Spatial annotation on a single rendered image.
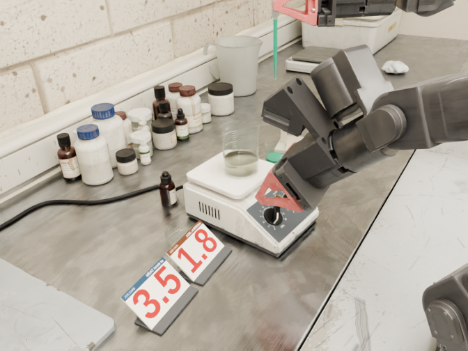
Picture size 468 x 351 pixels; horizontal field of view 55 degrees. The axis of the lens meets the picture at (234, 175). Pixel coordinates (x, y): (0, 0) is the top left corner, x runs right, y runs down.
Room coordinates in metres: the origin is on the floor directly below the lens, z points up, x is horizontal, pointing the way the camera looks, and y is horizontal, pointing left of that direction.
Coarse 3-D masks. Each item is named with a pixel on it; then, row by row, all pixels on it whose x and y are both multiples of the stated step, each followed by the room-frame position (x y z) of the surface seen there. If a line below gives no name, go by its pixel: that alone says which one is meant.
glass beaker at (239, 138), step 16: (224, 128) 0.68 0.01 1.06; (240, 128) 0.70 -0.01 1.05; (256, 128) 0.68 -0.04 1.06; (224, 144) 0.65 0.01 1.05; (240, 144) 0.64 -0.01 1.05; (256, 144) 0.65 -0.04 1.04; (224, 160) 0.66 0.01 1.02; (240, 160) 0.64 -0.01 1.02; (256, 160) 0.65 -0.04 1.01; (240, 176) 0.64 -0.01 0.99
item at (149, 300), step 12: (156, 276) 0.48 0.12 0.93; (168, 276) 0.48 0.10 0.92; (144, 288) 0.45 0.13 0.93; (156, 288) 0.46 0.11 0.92; (168, 288) 0.47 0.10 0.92; (180, 288) 0.48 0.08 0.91; (132, 300) 0.43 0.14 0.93; (144, 300) 0.44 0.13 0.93; (156, 300) 0.45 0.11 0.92; (168, 300) 0.45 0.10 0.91; (144, 312) 0.43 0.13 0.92; (156, 312) 0.43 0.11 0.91
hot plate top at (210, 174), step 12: (216, 156) 0.73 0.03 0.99; (204, 168) 0.68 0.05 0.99; (216, 168) 0.68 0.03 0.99; (264, 168) 0.67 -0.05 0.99; (192, 180) 0.65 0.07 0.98; (204, 180) 0.64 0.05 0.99; (216, 180) 0.64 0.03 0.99; (228, 180) 0.64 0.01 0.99; (240, 180) 0.64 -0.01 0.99; (252, 180) 0.63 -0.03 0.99; (228, 192) 0.60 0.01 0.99; (240, 192) 0.60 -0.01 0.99
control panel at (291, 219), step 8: (272, 192) 0.63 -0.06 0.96; (280, 192) 0.64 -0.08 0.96; (248, 208) 0.59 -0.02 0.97; (256, 208) 0.59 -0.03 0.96; (264, 208) 0.60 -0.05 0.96; (256, 216) 0.58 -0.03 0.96; (288, 216) 0.60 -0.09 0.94; (296, 216) 0.60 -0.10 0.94; (304, 216) 0.61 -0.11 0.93; (264, 224) 0.57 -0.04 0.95; (280, 224) 0.58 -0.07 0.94; (288, 224) 0.58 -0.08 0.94; (296, 224) 0.59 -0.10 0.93; (272, 232) 0.56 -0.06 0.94; (280, 232) 0.56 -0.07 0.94; (288, 232) 0.57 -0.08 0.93; (280, 240) 0.55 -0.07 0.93
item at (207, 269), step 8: (224, 248) 0.57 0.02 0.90; (216, 256) 0.55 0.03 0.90; (224, 256) 0.55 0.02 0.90; (176, 264) 0.51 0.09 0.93; (208, 264) 0.53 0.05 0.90; (216, 264) 0.53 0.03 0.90; (184, 272) 0.50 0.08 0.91; (200, 272) 0.51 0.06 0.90; (208, 272) 0.51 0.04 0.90; (192, 280) 0.50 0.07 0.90; (200, 280) 0.50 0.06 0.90
